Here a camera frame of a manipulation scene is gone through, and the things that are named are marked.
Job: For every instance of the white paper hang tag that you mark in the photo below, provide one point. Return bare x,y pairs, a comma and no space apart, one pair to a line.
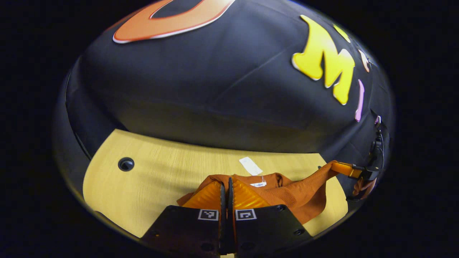
250,166

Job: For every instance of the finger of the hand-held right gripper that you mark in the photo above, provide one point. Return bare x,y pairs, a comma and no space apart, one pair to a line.
344,168

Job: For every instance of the black backdrop cloth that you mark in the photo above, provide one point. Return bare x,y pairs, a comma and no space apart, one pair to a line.
215,89

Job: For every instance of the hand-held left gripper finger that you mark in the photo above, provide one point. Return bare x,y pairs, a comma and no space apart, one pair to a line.
222,229
230,229

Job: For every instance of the orange shirt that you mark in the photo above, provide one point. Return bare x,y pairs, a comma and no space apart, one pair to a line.
301,197

